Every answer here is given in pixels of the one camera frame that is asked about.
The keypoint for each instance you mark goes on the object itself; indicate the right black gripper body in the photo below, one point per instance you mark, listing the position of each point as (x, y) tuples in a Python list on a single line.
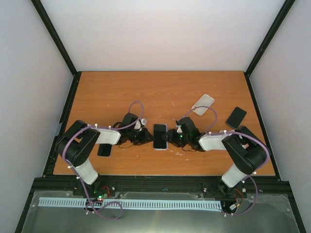
[(179, 141)]

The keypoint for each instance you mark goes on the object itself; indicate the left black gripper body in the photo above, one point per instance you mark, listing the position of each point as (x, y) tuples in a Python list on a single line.
[(138, 139)]

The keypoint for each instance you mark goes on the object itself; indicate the lavender phone case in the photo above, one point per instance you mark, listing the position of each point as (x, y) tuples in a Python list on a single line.
[(160, 149)]

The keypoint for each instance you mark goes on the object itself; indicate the clear white phone case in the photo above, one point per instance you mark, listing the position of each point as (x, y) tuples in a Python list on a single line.
[(201, 106)]

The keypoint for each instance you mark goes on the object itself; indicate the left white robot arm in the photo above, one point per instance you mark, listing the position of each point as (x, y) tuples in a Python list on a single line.
[(77, 143)]

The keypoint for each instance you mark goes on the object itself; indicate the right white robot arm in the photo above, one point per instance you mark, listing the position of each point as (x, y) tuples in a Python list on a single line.
[(246, 151)]

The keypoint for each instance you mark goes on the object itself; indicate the black phone green edge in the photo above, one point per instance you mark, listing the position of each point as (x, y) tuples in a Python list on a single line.
[(236, 117)]

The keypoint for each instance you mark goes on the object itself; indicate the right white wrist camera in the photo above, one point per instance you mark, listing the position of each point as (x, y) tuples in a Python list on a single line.
[(178, 128)]

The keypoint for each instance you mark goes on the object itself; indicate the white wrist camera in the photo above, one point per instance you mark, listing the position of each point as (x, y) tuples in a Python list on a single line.
[(140, 124), (178, 128)]

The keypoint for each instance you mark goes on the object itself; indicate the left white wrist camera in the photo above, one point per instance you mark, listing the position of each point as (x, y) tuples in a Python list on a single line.
[(140, 124)]

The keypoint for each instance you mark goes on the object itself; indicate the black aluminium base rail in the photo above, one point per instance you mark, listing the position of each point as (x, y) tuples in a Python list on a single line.
[(204, 185)]

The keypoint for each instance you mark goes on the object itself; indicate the light blue cable duct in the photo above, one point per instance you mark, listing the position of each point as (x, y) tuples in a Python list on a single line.
[(205, 205)]

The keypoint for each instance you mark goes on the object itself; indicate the left black frame post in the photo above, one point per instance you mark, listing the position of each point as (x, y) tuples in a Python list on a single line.
[(40, 9)]

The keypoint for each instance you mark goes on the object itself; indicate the black frame post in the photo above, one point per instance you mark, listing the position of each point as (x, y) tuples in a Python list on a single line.
[(281, 15), (40, 9)]

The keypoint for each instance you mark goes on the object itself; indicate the right black frame post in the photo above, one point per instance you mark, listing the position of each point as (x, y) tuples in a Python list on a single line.
[(281, 15)]

